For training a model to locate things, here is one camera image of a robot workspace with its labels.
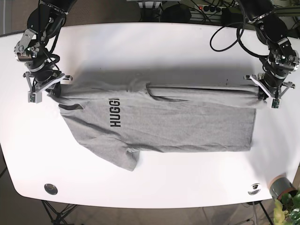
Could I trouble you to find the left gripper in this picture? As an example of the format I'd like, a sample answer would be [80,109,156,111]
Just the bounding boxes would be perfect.
[243,38,300,100]

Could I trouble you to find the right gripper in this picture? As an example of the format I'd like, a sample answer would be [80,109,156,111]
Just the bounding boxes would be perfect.
[14,29,72,97]

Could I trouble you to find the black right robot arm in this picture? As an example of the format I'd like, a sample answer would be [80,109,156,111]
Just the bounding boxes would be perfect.
[14,0,76,103]

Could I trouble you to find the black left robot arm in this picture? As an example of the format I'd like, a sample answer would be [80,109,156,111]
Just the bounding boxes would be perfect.
[231,0,300,104]

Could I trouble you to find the grey plant pot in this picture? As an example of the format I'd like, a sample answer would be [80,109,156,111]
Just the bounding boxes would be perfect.
[268,175,298,201]

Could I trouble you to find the right table grommet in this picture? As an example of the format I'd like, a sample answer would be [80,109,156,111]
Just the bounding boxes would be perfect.
[247,183,262,195]

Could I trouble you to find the table grommet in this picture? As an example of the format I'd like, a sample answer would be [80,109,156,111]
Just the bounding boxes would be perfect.
[44,183,58,195]
[247,183,262,195]

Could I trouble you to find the left table grommet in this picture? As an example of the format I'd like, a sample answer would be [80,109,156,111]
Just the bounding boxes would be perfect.
[44,183,58,195]

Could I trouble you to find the white power strip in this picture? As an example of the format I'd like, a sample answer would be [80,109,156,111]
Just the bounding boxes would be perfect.
[198,5,223,14]

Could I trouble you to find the green potted plant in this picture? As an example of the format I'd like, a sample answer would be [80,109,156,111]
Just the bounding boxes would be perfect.
[273,190,300,225]

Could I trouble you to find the black folding stand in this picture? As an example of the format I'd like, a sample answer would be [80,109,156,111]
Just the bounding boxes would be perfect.
[41,200,78,225]

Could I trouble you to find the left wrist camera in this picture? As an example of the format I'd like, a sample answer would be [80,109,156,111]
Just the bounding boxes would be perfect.
[271,98,281,109]

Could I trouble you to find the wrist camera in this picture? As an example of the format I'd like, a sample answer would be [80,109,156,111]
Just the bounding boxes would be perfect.
[271,98,281,109]
[28,91,42,104]

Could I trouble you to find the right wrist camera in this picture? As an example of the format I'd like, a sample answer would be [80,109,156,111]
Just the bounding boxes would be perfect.
[28,91,42,104]

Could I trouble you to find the tangled black cables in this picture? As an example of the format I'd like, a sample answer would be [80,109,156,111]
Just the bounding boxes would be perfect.
[140,0,300,29]

